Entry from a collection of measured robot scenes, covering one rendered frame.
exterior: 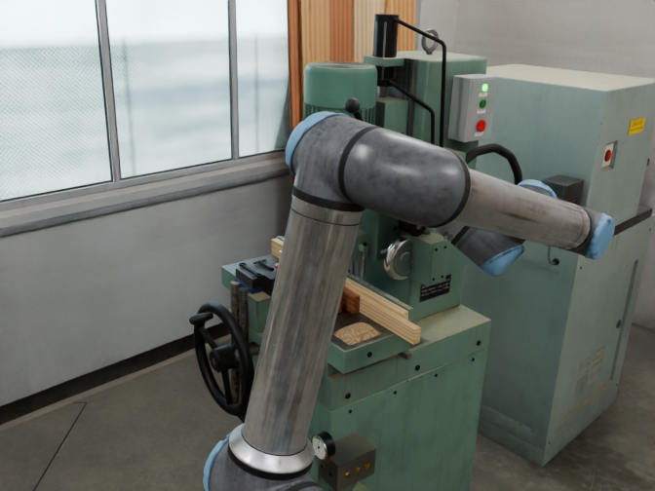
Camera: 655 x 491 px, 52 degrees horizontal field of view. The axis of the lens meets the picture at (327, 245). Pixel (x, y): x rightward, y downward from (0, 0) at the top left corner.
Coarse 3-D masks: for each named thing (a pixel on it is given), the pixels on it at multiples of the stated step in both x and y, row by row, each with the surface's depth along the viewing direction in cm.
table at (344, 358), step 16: (272, 256) 205; (224, 272) 196; (336, 320) 167; (352, 320) 167; (368, 320) 167; (256, 336) 166; (384, 336) 160; (336, 352) 155; (352, 352) 154; (368, 352) 157; (384, 352) 161; (400, 352) 164; (336, 368) 157; (352, 368) 156
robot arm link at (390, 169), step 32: (352, 160) 91; (384, 160) 90; (416, 160) 90; (448, 160) 92; (352, 192) 93; (384, 192) 90; (416, 192) 90; (448, 192) 91; (480, 192) 98; (512, 192) 105; (416, 224) 96; (480, 224) 103; (512, 224) 107; (544, 224) 113; (576, 224) 121; (608, 224) 127
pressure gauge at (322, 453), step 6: (324, 432) 159; (312, 438) 159; (318, 438) 157; (324, 438) 156; (330, 438) 157; (312, 444) 160; (318, 444) 158; (324, 444) 155; (330, 444) 156; (318, 450) 158; (324, 450) 156; (330, 450) 156; (318, 456) 159; (324, 456) 157; (330, 456) 157
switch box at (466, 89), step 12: (456, 84) 167; (468, 84) 164; (480, 84) 165; (492, 84) 168; (456, 96) 168; (468, 96) 165; (480, 96) 167; (492, 96) 169; (456, 108) 168; (468, 108) 166; (480, 108) 168; (492, 108) 171; (456, 120) 169; (468, 120) 167; (480, 120) 169; (456, 132) 170; (468, 132) 168
